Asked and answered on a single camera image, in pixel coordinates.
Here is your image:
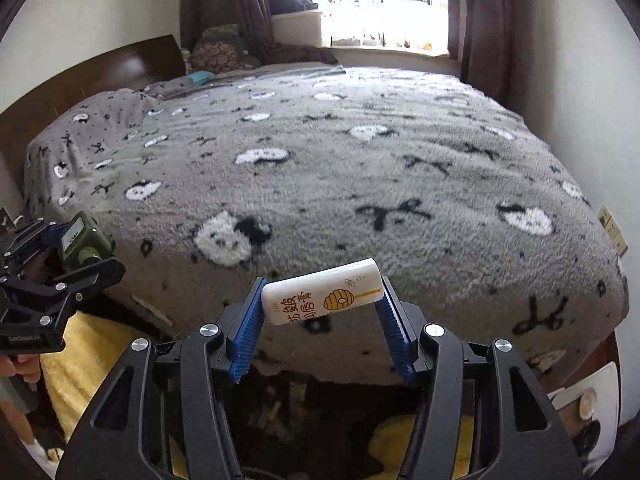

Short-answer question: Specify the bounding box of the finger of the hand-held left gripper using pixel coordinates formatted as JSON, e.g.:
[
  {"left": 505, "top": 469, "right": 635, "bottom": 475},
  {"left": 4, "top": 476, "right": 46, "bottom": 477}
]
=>
[
  {"left": 0, "top": 217, "right": 69, "bottom": 277},
  {"left": 0, "top": 257, "right": 127, "bottom": 312}
]

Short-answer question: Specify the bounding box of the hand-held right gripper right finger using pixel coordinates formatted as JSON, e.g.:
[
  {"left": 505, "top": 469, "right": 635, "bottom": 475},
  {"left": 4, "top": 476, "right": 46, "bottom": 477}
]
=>
[{"left": 375, "top": 276, "right": 586, "bottom": 480}]

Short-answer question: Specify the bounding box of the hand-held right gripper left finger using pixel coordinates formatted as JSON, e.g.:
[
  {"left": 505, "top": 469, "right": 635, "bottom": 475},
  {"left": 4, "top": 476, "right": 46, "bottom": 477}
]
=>
[{"left": 56, "top": 277, "right": 268, "bottom": 480}]

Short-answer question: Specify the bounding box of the dark green square bottle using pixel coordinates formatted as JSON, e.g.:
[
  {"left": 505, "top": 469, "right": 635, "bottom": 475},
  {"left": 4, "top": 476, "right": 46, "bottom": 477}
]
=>
[{"left": 56, "top": 211, "right": 118, "bottom": 273}]

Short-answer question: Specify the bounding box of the white lip balm tube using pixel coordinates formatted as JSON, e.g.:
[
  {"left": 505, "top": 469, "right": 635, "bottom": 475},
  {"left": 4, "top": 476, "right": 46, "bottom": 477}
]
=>
[{"left": 261, "top": 257, "right": 383, "bottom": 326}]

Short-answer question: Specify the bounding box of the person's left hand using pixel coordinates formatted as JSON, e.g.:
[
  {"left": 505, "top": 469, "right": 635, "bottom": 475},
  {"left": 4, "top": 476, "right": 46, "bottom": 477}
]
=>
[{"left": 0, "top": 352, "right": 42, "bottom": 385}]

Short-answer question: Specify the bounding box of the yellow fluffy mat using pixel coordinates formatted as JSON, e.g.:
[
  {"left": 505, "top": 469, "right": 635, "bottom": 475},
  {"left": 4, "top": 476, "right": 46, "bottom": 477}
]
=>
[{"left": 40, "top": 310, "right": 476, "bottom": 480}]

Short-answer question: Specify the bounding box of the grey dotted quilt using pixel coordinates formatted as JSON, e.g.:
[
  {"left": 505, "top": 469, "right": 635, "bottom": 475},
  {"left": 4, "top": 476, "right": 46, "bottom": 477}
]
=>
[{"left": 22, "top": 87, "right": 163, "bottom": 211}]

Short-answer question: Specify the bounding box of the person's socked foot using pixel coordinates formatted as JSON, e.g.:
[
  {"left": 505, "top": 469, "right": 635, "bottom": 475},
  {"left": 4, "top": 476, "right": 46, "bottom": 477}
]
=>
[{"left": 20, "top": 437, "right": 58, "bottom": 478}]

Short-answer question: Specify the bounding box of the grey printed fleece blanket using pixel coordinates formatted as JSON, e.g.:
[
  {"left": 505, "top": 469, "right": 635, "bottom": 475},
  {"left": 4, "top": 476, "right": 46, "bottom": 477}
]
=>
[{"left": 22, "top": 62, "right": 630, "bottom": 386}]

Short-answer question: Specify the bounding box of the dark wooden headboard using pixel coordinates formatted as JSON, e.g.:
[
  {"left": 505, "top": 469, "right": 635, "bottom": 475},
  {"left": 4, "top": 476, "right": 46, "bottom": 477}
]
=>
[{"left": 0, "top": 35, "right": 186, "bottom": 196}]

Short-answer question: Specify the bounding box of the white side table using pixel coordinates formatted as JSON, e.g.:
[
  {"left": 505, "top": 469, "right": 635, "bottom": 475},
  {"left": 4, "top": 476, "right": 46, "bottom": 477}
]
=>
[{"left": 547, "top": 362, "right": 621, "bottom": 476}]

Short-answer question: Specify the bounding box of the brown patterned pillow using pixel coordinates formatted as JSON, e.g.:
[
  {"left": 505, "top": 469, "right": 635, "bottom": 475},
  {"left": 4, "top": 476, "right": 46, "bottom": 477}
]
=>
[{"left": 190, "top": 24, "right": 261, "bottom": 75}]

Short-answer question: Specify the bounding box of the row of windowsill trinkets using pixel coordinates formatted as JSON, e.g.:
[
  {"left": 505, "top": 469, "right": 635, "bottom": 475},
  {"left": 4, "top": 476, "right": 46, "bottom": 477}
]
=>
[{"left": 330, "top": 35, "right": 436, "bottom": 53}]

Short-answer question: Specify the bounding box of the white storage box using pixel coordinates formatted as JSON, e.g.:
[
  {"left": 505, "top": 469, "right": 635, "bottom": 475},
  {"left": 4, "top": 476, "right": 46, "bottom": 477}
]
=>
[{"left": 270, "top": 9, "right": 323, "bottom": 48}]

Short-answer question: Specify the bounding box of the wall socket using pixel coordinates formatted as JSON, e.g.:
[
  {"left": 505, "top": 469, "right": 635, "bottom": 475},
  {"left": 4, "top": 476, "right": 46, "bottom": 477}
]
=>
[{"left": 598, "top": 205, "right": 629, "bottom": 257}]

